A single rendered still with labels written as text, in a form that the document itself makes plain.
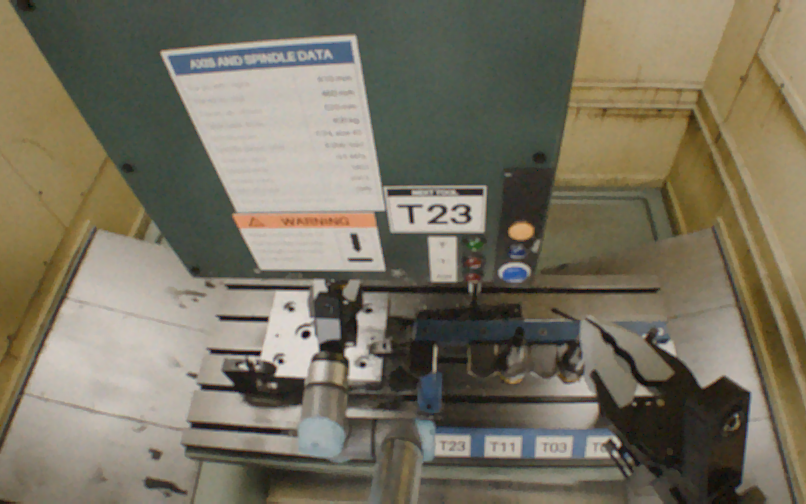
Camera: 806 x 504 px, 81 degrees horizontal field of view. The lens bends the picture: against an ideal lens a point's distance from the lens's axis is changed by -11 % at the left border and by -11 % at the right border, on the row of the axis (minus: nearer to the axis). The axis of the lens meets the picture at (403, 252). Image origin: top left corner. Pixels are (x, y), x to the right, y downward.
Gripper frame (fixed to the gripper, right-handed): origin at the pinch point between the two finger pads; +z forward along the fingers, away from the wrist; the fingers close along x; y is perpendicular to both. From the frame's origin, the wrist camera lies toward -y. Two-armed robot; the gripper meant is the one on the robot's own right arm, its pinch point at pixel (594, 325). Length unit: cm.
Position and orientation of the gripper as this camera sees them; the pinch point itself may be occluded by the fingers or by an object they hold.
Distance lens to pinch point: 51.3
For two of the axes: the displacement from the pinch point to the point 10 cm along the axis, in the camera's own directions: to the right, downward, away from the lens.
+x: 8.9, -4.0, 2.0
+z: -4.4, -7.0, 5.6
